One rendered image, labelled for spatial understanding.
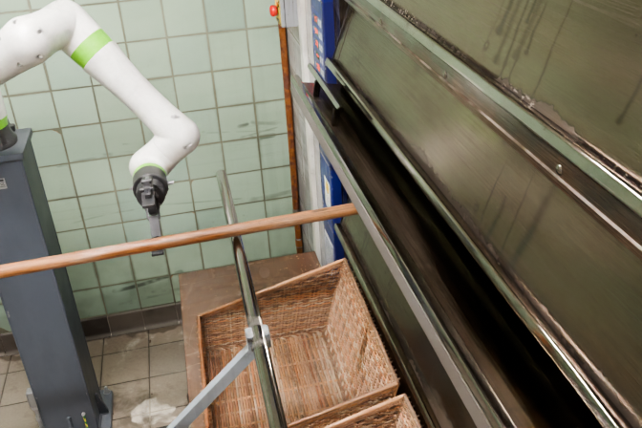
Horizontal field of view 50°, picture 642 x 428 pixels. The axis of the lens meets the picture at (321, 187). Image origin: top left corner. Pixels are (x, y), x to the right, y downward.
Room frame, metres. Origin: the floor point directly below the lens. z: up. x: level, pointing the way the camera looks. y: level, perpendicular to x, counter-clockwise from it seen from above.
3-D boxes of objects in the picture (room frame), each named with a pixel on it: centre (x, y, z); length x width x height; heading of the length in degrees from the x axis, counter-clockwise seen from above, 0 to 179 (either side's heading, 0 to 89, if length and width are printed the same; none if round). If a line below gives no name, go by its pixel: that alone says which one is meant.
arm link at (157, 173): (1.67, 0.46, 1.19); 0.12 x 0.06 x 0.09; 102
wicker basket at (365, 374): (1.45, 0.12, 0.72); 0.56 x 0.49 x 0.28; 10
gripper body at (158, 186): (1.60, 0.45, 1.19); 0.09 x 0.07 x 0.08; 12
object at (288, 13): (2.40, 0.08, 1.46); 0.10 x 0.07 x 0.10; 11
